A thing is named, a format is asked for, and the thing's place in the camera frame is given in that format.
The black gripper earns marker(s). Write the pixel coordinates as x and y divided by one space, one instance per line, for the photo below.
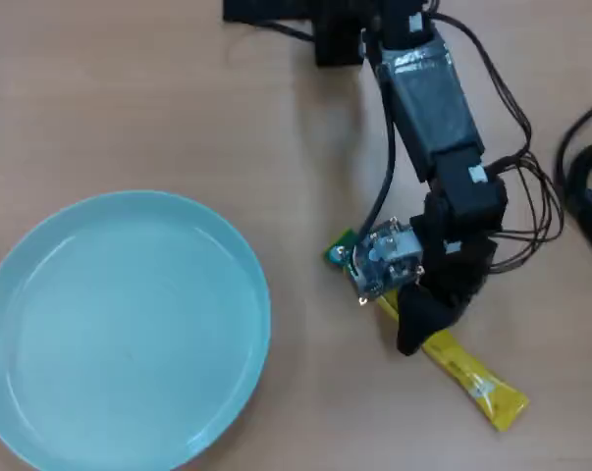
457 265

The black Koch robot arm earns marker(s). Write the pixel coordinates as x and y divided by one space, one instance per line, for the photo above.
433 108

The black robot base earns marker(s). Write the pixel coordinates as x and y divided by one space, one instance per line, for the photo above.
337 44

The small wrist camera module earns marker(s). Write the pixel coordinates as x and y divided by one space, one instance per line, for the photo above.
384 260

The yellow coffee stick packet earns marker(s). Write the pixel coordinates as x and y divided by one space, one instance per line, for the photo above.
472 378

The light blue round plate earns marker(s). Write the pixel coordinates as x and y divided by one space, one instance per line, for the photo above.
128 333

